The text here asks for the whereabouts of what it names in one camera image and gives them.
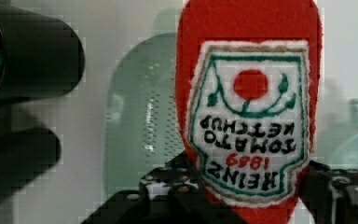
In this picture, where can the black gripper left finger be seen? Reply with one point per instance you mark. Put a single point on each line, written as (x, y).
(171, 194)

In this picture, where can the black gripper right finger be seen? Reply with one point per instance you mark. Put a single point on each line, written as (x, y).
(331, 195)

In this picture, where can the red plush ketchup bottle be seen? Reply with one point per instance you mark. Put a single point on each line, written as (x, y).
(246, 88)

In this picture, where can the green oval strainer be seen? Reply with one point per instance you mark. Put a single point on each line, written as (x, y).
(141, 129)

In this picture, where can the large black pot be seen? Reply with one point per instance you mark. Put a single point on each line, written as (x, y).
(40, 57)

